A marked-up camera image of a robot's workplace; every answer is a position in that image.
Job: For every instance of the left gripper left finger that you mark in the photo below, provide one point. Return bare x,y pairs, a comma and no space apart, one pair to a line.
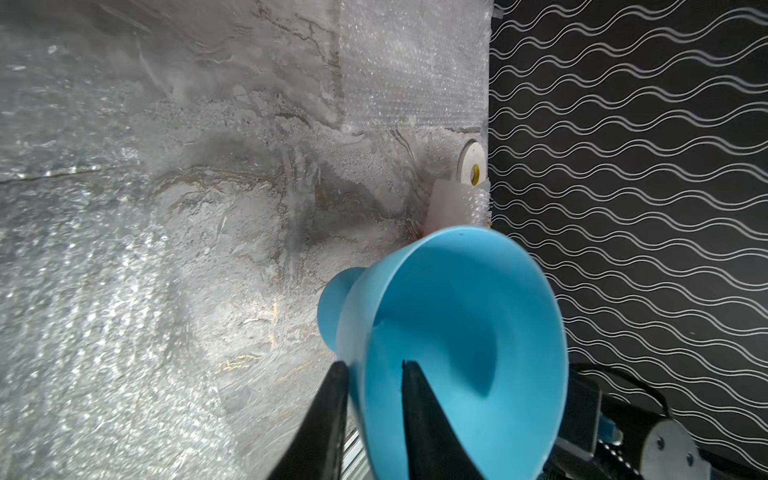
317,449

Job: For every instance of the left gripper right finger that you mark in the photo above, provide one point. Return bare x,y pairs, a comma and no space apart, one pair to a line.
433,449

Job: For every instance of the blue wine glass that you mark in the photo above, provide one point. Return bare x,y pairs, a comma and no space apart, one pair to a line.
476,312

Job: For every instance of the bubble wrap of orange glass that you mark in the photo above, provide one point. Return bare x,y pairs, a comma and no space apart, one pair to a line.
101,377

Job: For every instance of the bubble wrap of blue glass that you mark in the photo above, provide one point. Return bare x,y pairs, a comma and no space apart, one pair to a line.
414,63

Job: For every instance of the red wine glass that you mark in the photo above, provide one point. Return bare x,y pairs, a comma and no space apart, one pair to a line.
453,203

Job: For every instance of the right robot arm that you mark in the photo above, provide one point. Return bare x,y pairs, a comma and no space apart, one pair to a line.
604,438

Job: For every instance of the white tape roll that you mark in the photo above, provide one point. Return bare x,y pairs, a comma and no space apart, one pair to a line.
472,164

